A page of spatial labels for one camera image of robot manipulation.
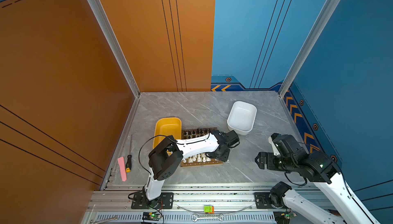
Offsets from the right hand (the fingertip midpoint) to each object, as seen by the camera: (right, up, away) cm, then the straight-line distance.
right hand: (261, 161), depth 68 cm
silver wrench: (-30, -27, +2) cm, 40 cm away
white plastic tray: (+1, +17, +38) cm, 42 cm away
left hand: (-15, -4, +17) cm, 23 cm away
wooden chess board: (-28, -5, +17) cm, 33 cm away
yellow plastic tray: (-50, +11, +31) cm, 60 cm away
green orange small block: (-24, -22, +2) cm, 33 cm away
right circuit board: (+11, -27, +2) cm, 29 cm away
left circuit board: (-49, -27, +3) cm, 56 cm away
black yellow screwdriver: (-68, -5, +19) cm, 71 cm away
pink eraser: (-71, -9, +16) cm, 73 cm away
